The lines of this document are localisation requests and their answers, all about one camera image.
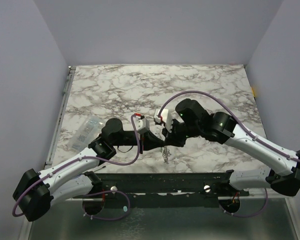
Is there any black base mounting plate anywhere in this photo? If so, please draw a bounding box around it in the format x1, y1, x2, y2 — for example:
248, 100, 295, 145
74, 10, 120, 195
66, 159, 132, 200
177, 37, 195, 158
41, 171, 256, 209

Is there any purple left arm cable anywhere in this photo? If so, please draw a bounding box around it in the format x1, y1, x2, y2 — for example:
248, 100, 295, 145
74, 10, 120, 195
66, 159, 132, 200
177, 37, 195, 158
11, 114, 144, 221

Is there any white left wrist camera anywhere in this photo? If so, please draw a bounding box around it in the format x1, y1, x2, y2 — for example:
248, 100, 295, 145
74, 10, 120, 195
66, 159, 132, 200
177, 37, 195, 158
133, 113, 150, 135

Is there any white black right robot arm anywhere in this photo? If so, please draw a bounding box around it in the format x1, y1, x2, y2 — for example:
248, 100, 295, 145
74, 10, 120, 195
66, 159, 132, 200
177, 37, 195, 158
162, 98, 300, 197

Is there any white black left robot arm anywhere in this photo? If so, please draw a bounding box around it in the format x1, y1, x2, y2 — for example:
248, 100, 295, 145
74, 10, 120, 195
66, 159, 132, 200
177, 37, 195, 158
12, 114, 165, 222

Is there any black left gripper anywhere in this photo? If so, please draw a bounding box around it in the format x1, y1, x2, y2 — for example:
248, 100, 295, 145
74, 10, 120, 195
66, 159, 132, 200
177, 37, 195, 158
112, 129, 165, 154

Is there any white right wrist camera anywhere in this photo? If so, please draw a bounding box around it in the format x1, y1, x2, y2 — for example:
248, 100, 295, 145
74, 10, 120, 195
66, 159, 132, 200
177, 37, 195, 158
153, 108, 173, 133

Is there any wire keyring with keys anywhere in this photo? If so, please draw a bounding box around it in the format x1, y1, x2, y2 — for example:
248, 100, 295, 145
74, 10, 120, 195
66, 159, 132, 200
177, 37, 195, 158
161, 146, 171, 164

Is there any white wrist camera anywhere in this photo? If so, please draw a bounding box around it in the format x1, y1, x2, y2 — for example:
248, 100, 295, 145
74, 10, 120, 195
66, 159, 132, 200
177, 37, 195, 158
153, 108, 173, 133
133, 113, 150, 135

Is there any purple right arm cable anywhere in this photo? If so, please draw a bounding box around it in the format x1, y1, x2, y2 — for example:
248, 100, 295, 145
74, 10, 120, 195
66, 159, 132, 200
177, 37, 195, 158
158, 90, 300, 218

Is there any clear plastic compartment box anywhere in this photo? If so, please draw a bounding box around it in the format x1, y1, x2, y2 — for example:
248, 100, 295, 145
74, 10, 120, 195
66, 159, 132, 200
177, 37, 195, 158
67, 115, 105, 153

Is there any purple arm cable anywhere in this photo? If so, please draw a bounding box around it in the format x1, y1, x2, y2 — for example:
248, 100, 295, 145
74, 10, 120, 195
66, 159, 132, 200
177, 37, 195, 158
11, 114, 144, 221
158, 90, 300, 218

